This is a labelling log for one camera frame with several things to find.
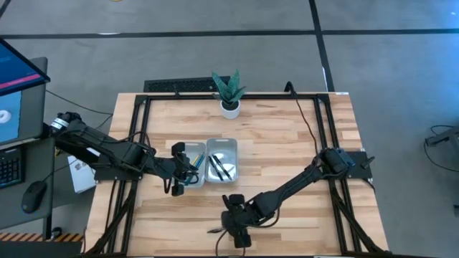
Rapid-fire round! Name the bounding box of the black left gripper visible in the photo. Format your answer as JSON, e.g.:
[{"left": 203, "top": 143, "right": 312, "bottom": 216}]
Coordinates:
[{"left": 153, "top": 142, "right": 189, "bottom": 197}]

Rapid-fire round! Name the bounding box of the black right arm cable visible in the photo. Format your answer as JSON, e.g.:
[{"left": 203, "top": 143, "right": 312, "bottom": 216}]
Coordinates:
[{"left": 285, "top": 81, "right": 321, "bottom": 156}]

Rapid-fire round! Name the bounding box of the black computer mouse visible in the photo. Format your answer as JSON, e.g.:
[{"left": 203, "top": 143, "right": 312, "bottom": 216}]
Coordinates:
[{"left": 20, "top": 180, "right": 48, "bottom": 215}]

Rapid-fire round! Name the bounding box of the grey framed display screen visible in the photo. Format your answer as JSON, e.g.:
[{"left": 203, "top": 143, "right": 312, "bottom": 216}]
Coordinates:
[{"left": 0, "top": 57, "right": 48, "bottom": 146}]

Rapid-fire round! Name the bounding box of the white cardboard box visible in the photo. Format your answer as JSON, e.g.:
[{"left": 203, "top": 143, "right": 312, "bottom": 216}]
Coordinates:
[{"left": 67, "top": 153, "right": 97, "bottom": 194}]

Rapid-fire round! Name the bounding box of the black keyboard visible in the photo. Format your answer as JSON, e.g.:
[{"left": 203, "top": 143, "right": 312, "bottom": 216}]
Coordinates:
[{"left": 0, "top": 146, "right": 24, "bottom": 189}]

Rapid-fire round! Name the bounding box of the large monitor with blue screen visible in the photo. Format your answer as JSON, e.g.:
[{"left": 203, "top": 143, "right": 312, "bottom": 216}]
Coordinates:
[{"left": 0, "top": 37, "right": 51, "bottom": 97}]

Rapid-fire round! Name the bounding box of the grey operator desk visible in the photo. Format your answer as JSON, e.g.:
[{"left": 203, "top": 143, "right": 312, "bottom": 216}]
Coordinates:
[{"left": 0, "top": 138, "right": 55, "bottom": 230}]

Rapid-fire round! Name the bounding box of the white plastic bin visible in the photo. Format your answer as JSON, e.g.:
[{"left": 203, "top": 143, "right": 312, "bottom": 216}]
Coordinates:
[
  {"left": 179, "top": 141, "right": 207, "bottom": 188},
  {"left": 206, "top": 138, "right": 239, "bottom": 184}
]

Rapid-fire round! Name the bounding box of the black floor stand with cables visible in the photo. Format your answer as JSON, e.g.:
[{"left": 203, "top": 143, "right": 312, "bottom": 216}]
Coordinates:
[{"left": 422, "top": 124, "right": 459, "bottom": 166}]

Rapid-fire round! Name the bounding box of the blue pencil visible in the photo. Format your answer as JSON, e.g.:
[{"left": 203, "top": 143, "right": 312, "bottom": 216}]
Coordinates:
[{"left": 184, "top": 153, "right": 207, "bottom": 186}]

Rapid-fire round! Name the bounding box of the black perforated floor panel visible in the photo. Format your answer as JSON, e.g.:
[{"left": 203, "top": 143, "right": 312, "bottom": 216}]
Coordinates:
[{"left": 143, "top": 75, "right": 231, "bottom": 93}]

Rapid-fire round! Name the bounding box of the snake plant in white pot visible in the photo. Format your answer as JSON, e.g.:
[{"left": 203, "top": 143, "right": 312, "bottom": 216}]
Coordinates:
[{"left": 210, "top": 70, "right": 247, "bottom": 120}]

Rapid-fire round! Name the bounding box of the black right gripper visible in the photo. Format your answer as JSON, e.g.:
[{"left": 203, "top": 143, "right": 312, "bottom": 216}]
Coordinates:
[{"left": 220, "top": 193, "right": 261, "bottom": 249}]

